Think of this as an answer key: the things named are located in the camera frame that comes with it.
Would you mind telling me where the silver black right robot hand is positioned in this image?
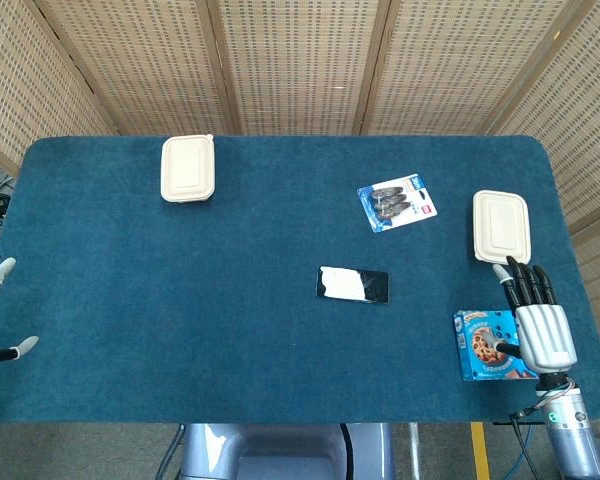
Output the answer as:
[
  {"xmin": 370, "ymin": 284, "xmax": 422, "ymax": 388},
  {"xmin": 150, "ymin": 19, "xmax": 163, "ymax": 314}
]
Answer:
[{"xmin": 483, "ymin": 255, "xmax": 579, "ymax": 375}]

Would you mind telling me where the smartphone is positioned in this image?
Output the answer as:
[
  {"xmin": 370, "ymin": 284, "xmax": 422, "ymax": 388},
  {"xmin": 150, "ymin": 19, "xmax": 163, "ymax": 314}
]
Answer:
[{"xmin": 315, "ymin": 265, "xmax": 390, "ymax": 304}]

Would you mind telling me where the blue cookie box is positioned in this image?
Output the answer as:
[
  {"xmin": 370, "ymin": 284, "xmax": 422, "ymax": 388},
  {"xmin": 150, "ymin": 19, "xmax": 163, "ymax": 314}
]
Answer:
[{"xmin": 452, "ymin": 308, "xmax": 540, "ymax": 383}]

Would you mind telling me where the beige lidded lunch box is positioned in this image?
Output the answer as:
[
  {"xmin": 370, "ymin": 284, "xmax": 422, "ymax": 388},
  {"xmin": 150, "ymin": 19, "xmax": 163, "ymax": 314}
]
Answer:
[
  {"xmin": 472, "ymin": 189, "xmax": 533, "ymax": 266},
  {"xmin": 159, "ymin": 133, "xmax": 217, "ymax": 204}
]

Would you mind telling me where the yellow floor tape strip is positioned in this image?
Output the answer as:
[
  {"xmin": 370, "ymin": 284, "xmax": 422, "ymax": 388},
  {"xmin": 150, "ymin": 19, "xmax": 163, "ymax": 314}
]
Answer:
[{"xmin": 470, "ymin": 422, "xmax": 492, "ymax": 480}]

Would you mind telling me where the blue carpet table mat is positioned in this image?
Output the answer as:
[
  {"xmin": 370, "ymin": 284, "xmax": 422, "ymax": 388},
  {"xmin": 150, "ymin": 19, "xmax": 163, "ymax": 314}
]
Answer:
[{"xmin": 0, "ymin": 134, "xmax": 600, "ymax": 426}]

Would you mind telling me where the blister pack of black clips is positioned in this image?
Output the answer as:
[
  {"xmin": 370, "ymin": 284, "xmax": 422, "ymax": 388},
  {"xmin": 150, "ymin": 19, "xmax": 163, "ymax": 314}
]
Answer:
[{"xmin": 356, "ymin": 173, "xmax": 439, "ymax": 234}]

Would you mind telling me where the woven bamboo screen panel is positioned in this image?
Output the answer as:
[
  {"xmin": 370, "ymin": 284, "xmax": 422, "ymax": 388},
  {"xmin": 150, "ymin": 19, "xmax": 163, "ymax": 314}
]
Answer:
[
  {"xmin": 484, "ymin": 0, "xmax": 600, "ymax": 371},
  {"xmin": 0, "ymin": 0, "xmax": 119, "ymax": 176},
  {"xmin": 24, "ymin": 0, "xmax": 241, "ymax": 136},
  {"xmin": 207, "ymin": 0, "xmax": 394, "ymax": 136},
  {"xmin": 352, "ymin": 0, "xmax": 589, "ymax": 136}
]

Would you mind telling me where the blue-grey robot torso base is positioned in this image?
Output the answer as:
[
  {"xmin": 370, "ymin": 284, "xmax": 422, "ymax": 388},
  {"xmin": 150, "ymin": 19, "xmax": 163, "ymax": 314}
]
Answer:
[{"xmin": 177, "ymin": 422, "xmax": 396, "ymax": 480}]

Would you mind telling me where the black cable on robot torso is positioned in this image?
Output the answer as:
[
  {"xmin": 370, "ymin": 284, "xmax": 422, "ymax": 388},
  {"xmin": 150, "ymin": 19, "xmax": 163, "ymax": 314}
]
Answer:
[{"xmin": 338, "ymin": 423, "xmax": 357, "ymax": 480}]

